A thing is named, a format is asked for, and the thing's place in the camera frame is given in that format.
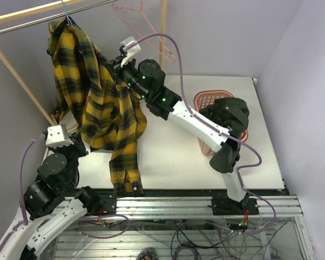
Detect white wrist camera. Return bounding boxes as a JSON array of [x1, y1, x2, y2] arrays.
[[119, 36, 141, 68], [45, 124, 74, 148]]

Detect pink plastic laundry basket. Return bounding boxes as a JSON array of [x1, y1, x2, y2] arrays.
[[194, 90, 250, 142]]

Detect yellow plaid shirt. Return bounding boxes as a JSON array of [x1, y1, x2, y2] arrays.
[[47, 18, 147, 197]]

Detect pink wire hanger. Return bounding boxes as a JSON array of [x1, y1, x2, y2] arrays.
[[112, 1, 176, 65]]

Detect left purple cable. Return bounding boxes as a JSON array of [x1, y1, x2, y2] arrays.
[[0, 134, 48, 258]]

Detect metal hanging rod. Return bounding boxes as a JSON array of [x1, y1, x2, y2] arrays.
[[0, 0, 116, 35]]

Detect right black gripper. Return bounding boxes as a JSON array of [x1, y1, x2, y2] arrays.
[[103, 54, 151, 101]]

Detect dark pinstriped shirt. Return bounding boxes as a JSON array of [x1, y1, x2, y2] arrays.
[[199, 97, 250, 140]]

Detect aluminium rail base frame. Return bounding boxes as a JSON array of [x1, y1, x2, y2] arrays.
[[18, 189, 312, 260]]

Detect loose cables under table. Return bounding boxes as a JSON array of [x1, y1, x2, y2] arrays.
[[78, 210, 285, 260]]

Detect blue wire hanger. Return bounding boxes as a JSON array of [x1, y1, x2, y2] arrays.
[[61, 0, 76, 28]]

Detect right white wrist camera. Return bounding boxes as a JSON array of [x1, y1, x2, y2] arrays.
[[119, 36, 141, 68]]

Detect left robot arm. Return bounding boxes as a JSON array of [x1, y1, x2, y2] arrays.
[[0, 133, 100, 259]]

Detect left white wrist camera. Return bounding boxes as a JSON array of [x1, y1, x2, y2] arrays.
[[45, 124, 74, 148]]

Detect wooden clothes rack frame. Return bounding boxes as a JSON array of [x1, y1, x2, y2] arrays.
[[0, 0, 168, 133]]

